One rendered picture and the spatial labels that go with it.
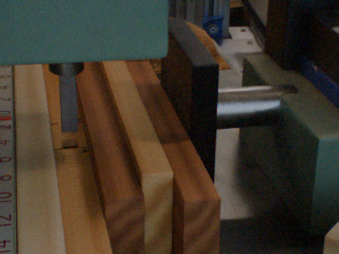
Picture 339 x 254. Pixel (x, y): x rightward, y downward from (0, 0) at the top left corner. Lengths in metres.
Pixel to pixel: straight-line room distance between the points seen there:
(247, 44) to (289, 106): 0.88
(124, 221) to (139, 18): 0.10
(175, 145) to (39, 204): 0.08
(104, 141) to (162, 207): 0.06
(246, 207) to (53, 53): 0.15
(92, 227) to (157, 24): 0.10
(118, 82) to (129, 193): 0.13
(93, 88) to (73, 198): 0.13
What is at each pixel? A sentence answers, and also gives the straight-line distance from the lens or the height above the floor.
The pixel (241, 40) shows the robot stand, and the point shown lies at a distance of 1.33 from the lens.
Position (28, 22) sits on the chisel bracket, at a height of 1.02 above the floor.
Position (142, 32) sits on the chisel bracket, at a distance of 0.37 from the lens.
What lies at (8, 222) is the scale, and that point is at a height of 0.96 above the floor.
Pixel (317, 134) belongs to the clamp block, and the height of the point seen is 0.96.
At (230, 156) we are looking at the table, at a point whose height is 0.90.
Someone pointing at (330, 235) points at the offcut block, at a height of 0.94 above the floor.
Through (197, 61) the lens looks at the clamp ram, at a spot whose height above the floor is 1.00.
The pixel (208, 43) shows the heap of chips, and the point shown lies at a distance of 0.67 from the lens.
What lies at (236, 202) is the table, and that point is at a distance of 0.45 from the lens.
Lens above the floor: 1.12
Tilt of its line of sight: 24 degrees down
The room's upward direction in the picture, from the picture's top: 1 degrees clockwise
